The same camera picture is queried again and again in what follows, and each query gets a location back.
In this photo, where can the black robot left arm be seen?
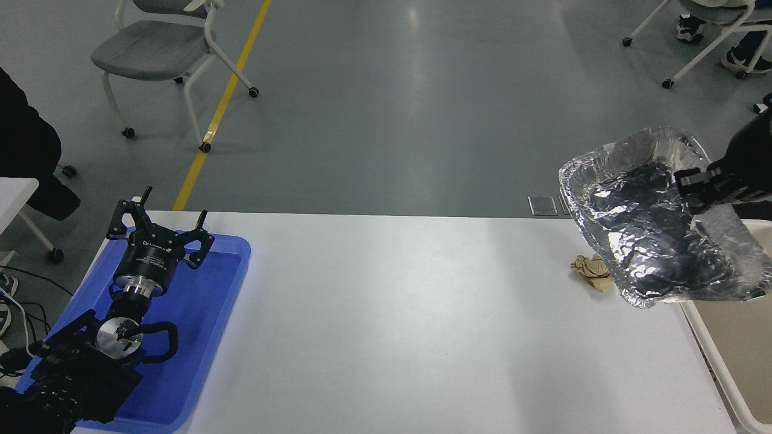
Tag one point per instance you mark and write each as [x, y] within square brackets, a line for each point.
[78, 367]

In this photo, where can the black chair caster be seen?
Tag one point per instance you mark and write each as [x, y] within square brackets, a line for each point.
[69, 171]

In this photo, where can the metal floor outlet plate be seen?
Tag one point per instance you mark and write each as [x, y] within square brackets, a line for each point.
[564, 205]
[543, 205]

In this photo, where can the large pale bin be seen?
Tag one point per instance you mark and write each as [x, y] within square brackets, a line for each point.
[742, 361]

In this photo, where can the person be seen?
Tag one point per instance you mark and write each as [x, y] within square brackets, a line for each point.
[742, 60]
[24, 144]

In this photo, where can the white-framed chair on casters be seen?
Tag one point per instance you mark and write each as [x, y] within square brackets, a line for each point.
[705, 54]

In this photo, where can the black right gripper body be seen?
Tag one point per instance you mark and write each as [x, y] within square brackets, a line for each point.
[754, 150]

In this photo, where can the blue plastic tray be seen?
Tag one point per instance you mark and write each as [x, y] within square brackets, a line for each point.
[205, 319]

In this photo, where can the white side table on casters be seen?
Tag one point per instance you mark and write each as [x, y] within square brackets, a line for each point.
[12, 196]

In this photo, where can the grey chair with white frame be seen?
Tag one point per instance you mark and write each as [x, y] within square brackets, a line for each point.
[151, 51]

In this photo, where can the silver foil tray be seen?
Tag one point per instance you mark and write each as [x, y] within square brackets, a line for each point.
[639, 229]

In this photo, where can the crumpled tan paper ball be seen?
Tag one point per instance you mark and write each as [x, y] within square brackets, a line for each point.
[591, 274]

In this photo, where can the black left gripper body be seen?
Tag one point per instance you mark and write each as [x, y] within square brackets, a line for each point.
[151, 256]

